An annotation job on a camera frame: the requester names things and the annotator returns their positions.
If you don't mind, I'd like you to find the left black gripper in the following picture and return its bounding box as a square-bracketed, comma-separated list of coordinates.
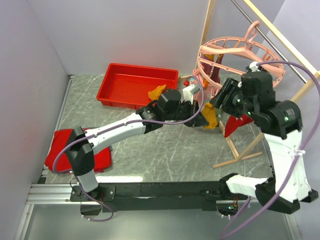
[164, 99, 209, 128]

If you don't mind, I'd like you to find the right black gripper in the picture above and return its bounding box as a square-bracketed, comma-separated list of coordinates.
[209, 76, 257, 118]

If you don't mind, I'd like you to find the mustard yellow sock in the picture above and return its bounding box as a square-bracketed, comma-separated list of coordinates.
[201, 102, 218, 129]
[148, 84, 167, 101]

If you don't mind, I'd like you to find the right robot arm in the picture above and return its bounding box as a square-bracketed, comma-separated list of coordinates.
[210, 71, 319, 214]

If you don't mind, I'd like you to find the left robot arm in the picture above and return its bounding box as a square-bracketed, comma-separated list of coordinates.
[65, 89, 208, 201]

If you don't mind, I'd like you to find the pink round sock hanger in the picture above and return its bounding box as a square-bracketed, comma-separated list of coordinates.
[192, 20, 280, 96]

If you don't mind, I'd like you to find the olive green sock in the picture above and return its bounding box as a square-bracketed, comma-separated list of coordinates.
[215, 108, 223, 126]

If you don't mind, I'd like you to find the red hanging sock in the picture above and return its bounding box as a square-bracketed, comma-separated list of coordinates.
[224, 115, 253, 138]

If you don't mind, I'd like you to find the maroon hanging sock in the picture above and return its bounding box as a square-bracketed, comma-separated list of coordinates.
[202, 54, 224, 84]

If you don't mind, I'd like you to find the red plastic bin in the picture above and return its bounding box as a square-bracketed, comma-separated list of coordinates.
[96, 63, 179, 110]

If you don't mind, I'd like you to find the red folded cloth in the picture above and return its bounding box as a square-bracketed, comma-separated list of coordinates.
[44, 128, 112, 173]

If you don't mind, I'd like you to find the metal hanging rod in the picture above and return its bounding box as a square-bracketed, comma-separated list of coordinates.
[231, 0, 309, 84]

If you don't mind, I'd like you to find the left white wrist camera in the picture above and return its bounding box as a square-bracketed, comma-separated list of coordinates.
[182, 84, 200, 103]

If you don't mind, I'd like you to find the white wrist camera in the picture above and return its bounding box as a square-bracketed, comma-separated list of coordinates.
[182, 84, 200, 103]
[245, 61, 262, 73]

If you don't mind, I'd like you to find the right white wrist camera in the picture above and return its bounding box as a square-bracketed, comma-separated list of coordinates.
[245, 61, 262, 73]

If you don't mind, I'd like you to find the wooden drying rack frame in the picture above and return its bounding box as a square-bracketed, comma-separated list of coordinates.
[178, 0, 320, 169]

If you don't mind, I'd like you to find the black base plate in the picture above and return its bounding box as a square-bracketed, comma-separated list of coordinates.
[69, 183, 251, 217]

